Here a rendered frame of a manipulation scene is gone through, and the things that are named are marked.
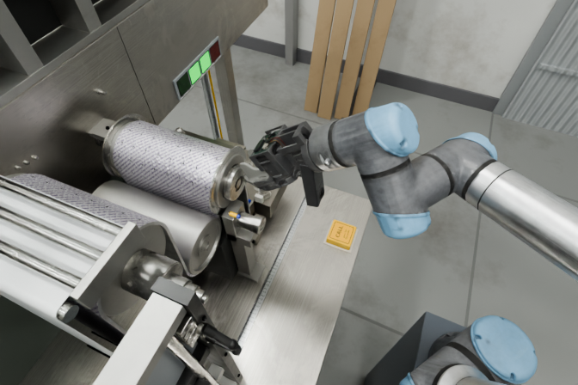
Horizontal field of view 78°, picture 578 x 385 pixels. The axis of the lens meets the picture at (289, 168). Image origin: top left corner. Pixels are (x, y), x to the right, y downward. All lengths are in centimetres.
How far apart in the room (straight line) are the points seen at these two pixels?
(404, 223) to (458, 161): 13
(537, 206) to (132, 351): 51
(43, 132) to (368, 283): 164
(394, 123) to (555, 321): 193
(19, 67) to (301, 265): 77
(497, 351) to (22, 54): 98
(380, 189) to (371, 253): 158
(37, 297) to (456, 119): 278
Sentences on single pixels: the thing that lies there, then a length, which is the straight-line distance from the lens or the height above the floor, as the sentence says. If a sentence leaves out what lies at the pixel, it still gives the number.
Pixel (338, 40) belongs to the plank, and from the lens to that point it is 247.
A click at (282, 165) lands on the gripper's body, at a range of 61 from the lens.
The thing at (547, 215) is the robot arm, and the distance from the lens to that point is 56.
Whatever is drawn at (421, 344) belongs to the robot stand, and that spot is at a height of 90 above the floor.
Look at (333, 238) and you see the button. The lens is 104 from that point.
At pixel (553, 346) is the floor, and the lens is 226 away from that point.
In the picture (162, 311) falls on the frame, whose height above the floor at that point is 144.
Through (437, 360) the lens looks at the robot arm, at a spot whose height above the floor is 110.
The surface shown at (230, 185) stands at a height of 128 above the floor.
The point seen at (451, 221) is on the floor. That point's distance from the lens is 234.
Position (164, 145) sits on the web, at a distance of 76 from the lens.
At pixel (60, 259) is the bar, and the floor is 144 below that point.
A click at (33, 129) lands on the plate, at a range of 81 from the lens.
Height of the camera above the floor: 184
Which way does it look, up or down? 51 degrees down
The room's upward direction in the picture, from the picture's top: straight up
